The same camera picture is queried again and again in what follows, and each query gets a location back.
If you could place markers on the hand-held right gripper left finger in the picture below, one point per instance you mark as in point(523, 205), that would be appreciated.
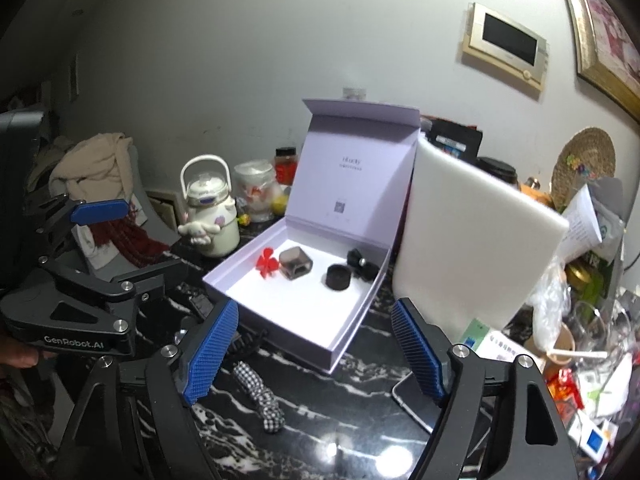
point(210, 350)

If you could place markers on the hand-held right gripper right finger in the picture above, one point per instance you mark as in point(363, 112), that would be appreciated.
point(417, 355)

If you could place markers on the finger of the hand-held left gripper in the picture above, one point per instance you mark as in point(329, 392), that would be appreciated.
point(100, 211)
point(150, 280)

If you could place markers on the black spiral hair clip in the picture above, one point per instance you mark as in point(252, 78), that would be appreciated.
point(245, 342)

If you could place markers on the black white checkered scrunchie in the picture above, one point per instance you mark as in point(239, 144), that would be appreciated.
point(260, 400)

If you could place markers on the black bow hair clip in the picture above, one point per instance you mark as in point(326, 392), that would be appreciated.
point(362, 265)

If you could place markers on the red flower hair clip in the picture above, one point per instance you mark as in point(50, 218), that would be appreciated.
point(267, 261)

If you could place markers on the lavender gift box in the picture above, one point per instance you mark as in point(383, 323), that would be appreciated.
point(310, 305)

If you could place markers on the grey translucent square clip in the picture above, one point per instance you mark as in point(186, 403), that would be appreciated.
point(292, 260)

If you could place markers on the person's left hand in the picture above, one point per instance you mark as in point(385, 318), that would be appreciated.
point(20, 352)

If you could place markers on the red knitted cloth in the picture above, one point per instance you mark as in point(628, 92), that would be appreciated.
point(135, 245)

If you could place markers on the black smartphone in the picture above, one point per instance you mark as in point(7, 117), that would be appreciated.
point(402, 396)

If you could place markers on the beige scarf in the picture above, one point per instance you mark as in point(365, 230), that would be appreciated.
point(95, 160)

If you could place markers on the grey chair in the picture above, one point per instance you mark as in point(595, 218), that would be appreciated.
point(137, 175)

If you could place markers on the beige cabinet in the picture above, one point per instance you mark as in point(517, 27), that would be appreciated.
point(162, 210)

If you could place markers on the green white medicine box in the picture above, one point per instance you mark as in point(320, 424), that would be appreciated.
point(495, 345)

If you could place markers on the white kettle-shaped bottle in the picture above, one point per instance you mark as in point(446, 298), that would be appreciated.
point(210, 210)

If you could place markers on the dark grey appliance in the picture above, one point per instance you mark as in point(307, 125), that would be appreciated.
point(20, 150)

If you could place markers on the white foam board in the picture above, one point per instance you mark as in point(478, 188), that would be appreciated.
point(470, 240)

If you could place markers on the clear bag of snacks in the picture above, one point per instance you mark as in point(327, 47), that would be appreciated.
point(255, 185)

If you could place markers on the clear plastic bag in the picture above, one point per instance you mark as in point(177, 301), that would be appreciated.
point(550, 300)

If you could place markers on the red snack packet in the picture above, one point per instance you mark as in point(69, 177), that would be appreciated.
point(565, 392)

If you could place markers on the white straw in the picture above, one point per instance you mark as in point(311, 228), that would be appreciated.
point(580, 355)

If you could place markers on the jar with dark lid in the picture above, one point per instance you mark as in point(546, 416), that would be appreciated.
point(285, 160)

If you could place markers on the clear glass cup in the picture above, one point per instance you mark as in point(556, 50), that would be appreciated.
point(600, 325)

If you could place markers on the green packet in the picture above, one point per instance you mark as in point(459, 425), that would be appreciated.
point(592, 280)

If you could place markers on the white device with blue screen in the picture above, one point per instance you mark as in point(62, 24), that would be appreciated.
point(595, 442)

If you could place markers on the black lidded container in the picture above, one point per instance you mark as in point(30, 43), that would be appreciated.
point(497, 170)

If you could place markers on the white paper leaflet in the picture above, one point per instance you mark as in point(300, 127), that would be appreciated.
point(582, 220)

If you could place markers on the black box with blue label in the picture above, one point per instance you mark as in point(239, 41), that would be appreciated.
point(452, 140)

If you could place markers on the grey foil pouch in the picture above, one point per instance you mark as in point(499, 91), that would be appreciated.
point(612, 210)

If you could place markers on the round woven mat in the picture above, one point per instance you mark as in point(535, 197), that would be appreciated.
point(590, 155)

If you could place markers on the grey wall plate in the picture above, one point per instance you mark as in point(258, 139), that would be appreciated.
point(73, 75)

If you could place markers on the beige wall intercom panel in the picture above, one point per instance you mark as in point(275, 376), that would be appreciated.
point(505, 40)

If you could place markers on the gold picture frame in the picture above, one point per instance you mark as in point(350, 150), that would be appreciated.
point(605, 25)

